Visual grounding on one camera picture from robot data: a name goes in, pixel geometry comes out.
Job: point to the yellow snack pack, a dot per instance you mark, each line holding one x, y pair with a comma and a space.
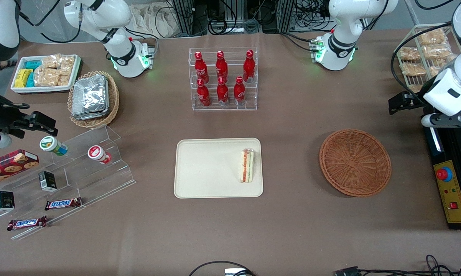
22, 78

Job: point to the teal snack pack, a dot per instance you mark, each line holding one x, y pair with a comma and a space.
33, 64
31, 79

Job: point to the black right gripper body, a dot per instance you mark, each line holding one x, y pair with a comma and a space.
2, 117

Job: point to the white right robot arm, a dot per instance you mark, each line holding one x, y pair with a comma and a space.
119, 50

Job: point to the red lid yogurt cup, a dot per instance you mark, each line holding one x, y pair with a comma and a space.
98, 154

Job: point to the clear rice cracker pack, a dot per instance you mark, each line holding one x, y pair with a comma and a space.
46, 77
67, 62
51, 61
64, 78

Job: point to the bagged bread pastry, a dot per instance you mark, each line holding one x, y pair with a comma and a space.
410, 53
437, 69
412, 69
431, 36
437, 51
415, 88

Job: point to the clear acrylic bottle rack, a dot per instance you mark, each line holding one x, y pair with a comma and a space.
230, 108

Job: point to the triangle sandwich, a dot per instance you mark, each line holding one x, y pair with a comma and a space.
247, 165

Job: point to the green lid yogurt cup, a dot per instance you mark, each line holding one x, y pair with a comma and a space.
52, 145

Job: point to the black yellow control box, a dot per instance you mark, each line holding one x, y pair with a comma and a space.
451, 199

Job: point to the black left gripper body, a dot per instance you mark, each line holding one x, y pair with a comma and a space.
415, 101

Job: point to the red tartan cookie box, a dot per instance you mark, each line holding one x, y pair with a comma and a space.
10, 165

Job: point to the beige plastic tray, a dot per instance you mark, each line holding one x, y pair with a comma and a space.
211, 168

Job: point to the beige cloth bag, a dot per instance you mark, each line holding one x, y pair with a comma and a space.
153, 19

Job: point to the red emergency stop button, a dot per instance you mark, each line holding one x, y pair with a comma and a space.
443, 174

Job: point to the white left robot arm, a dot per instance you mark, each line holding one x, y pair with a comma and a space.
341, 42

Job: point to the light woven oval basket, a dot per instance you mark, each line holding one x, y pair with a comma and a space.
113, 103

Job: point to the round brown wicker basket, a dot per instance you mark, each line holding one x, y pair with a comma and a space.
355, 163

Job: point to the small black carton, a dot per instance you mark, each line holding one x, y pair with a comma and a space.
47, 181
4, 201

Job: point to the snickers chocolate bar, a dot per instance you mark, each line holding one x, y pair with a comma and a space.
63, 203
27, 223

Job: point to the silver foil pouch stack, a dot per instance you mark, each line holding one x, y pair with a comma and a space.
89, 96

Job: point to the red cola bottle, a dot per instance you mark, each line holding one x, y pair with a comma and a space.
223, 94
239, 92
249, 68
221, 67
201, 69
203, 96

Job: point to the clear acrylic step shelf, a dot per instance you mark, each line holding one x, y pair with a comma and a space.
84, 180

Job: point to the white rectangular snack tray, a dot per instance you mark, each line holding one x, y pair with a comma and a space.
42, 89

